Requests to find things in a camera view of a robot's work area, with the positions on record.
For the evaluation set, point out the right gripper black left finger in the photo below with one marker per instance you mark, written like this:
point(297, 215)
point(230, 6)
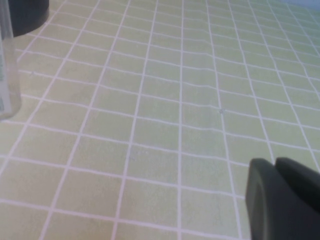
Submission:
point(265, 205)

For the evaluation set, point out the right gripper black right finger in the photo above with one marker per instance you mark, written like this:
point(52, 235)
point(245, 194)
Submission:
point(300, 180)

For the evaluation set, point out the clear spray bottle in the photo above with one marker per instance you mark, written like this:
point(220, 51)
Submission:
point(10, 75)

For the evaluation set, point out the black mesh wastebasket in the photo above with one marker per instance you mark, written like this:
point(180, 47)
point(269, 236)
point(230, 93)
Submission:
point(27, 15)

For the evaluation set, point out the green checked tablecloth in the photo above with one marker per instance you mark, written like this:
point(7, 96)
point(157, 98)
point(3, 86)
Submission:
point(160, 125)

